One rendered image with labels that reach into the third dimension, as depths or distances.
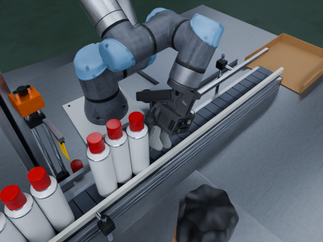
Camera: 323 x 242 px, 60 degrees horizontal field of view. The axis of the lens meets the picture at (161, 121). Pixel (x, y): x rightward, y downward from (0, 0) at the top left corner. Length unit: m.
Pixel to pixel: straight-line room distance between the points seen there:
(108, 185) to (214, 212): 0.36
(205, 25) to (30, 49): 2.70
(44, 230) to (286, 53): 1.17
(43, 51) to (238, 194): 2.61
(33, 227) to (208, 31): 0.52
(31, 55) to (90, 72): 2.28
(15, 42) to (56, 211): 2.85
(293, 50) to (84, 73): 0.96
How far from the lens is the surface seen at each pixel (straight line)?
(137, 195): 0.76
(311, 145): 1.01
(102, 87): 0.86
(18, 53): 3.17
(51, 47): 3.15
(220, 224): 0.38
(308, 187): 0.90
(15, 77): 1.29
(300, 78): 1.26
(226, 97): 1.00
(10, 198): 0.56
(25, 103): 0.54
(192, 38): 0.62
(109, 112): 0.92
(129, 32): 0.63
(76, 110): 1.03
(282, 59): 1.35
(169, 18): 0.68
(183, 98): 0.65
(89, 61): 0.84
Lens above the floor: 1.52
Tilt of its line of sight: 46 degrees down
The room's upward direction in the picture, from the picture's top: straight up
